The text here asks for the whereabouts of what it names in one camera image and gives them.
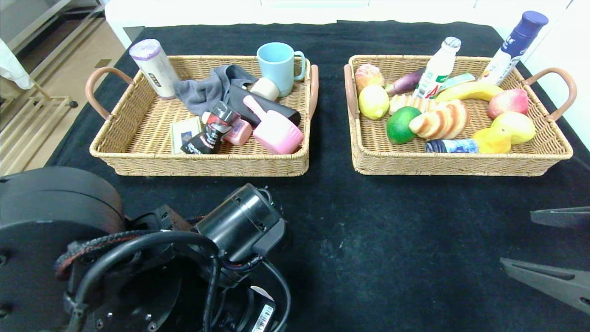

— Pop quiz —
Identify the pink saucepan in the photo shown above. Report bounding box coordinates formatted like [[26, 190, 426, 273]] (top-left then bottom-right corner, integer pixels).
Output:
[[243, 95, 305, 155]]

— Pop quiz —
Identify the pink plastic bottle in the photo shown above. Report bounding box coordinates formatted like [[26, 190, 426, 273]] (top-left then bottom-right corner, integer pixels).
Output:
[[201, 112, 253, 146]]

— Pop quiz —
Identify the black cosmetic tube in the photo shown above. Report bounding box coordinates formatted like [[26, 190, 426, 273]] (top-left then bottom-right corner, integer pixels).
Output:
[[181, 101, 241, 155]]

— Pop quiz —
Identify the green lime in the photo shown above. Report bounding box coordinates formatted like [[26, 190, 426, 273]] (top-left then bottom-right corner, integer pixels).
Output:
[[386, 107, 422, 145]]

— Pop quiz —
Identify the toy croissant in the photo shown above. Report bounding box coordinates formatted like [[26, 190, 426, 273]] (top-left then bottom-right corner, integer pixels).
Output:
[[409, 99, 471, 141]]

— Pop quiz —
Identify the black glasses case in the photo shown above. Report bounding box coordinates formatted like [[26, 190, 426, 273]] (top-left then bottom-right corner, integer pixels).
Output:
[[226, 84, 301, 127]]

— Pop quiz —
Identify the small beige cup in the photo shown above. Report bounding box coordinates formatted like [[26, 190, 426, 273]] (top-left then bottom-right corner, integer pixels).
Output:
[[250, 77, 280, 102]]

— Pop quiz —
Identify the yellow lemon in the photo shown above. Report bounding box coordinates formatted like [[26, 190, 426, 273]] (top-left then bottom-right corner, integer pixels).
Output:
[[358, 84, 390, 120]]

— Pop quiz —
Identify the light blue mug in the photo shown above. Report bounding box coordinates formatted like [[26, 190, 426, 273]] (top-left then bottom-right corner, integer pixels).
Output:
[[256, 42, 307, 97]]

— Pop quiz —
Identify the orange pink peach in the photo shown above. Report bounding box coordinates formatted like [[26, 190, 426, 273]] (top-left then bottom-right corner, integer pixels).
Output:
[[354, 64, 385, 93]]

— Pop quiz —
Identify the grey cloth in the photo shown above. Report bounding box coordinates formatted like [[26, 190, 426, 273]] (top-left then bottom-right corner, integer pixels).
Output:
[[173, 65, 259, 118]]

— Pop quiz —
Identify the beige card box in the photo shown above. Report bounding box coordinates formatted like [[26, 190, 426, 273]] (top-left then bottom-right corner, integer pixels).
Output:
[[170, 118, 203, 154]]

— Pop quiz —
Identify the sliced bread loaf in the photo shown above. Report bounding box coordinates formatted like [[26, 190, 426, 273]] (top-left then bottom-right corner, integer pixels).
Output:
[[389, 94, 438, 116]]

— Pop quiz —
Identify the purple eggplant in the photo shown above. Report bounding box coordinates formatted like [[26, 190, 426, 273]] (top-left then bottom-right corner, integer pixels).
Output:
[[386, 68, 427, 96]]

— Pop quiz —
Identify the black table cloth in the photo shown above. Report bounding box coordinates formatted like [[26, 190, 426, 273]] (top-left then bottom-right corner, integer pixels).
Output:
[[0, 21, 590, 332]]

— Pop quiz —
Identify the white milk drink bottle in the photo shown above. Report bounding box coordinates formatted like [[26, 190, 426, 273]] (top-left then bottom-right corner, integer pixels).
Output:
[[413, 37, 461, 100]]

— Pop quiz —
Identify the white tumbler with purple lid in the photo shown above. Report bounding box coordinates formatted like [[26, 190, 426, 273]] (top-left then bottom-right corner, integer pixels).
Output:
[[129, 39, 179, 100]]

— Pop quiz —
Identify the yellow banana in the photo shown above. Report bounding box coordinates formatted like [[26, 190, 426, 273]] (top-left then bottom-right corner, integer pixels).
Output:
[[436, 81, 504, 103]]

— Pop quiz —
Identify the red apple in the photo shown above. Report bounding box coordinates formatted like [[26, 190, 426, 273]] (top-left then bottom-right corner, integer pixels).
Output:
[[488, 88, 530, 120]]

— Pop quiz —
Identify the yellow mango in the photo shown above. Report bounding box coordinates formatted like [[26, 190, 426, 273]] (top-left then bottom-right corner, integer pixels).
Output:
[[491, 112, 537, 145]]

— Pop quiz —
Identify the white bottle with blue cap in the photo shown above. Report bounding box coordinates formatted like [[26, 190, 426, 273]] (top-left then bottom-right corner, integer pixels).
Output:
[[482, 11, 549, 86]]

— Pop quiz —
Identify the wooden rack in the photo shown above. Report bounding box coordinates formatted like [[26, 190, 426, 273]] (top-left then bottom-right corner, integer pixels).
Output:
[[0, 95, 78, 176]]

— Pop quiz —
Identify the white hanging cloth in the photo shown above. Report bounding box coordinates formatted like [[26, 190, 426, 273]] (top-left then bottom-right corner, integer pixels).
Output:
[[0, 39, 35, 90]]

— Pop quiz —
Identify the wicker basket with handles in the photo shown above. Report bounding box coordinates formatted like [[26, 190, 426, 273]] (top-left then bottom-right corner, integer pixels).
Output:
[[344, 55, 578, 177], [85, 55, 319, 177]]

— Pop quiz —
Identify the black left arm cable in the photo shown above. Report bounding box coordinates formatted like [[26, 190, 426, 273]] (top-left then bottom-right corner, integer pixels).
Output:
[[55, 230, 292, 332]]

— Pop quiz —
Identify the grey shelf frame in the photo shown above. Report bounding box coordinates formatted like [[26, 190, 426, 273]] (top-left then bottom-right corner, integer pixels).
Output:
[[0, 0, 107, 58]]

